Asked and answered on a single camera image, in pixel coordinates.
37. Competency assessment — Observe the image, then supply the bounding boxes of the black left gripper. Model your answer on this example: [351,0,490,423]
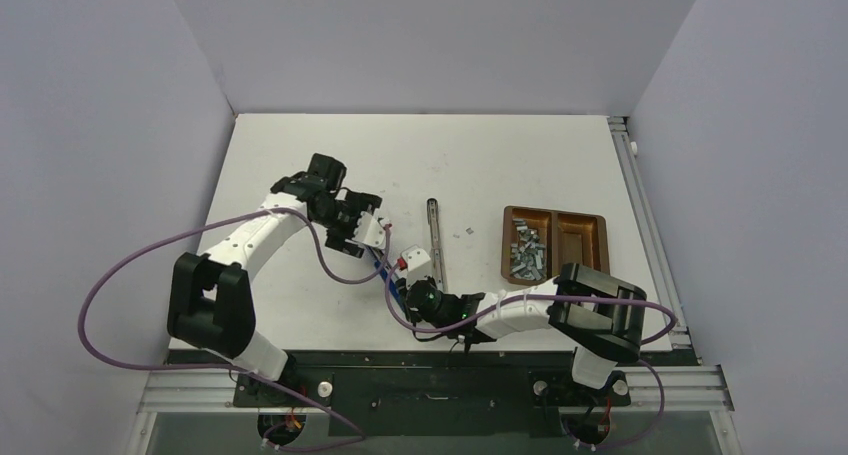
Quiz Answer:
[314,194,380,255]

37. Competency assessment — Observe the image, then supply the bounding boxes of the brown wooden tray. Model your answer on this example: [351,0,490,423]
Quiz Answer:
[501,206,610,285]

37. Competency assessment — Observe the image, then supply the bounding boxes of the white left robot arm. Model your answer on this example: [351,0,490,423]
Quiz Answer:
[166,154,388,405]

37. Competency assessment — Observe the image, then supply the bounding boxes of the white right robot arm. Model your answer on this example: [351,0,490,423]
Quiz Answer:
[402,263,647,403]

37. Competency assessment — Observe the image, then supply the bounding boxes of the pile of grey staples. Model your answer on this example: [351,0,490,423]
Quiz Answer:
[508,218,547,281]

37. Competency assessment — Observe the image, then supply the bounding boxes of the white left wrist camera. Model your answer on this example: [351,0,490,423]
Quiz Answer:
[352,210,391,250]

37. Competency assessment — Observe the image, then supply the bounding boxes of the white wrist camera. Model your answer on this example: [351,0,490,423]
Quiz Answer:
[397,245,433,285]
[352,210,391,250]

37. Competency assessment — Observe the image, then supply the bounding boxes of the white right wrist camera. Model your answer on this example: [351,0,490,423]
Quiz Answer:
[397,245,433,285]

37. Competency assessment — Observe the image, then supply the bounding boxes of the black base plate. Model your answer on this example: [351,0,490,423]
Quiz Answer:
[232,349,694,443]

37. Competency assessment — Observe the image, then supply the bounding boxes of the aluminium rail frame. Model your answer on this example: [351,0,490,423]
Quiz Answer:
[135,115,743,455]

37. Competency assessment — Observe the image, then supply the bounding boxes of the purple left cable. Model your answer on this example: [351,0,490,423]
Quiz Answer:
[78,206,399,453]

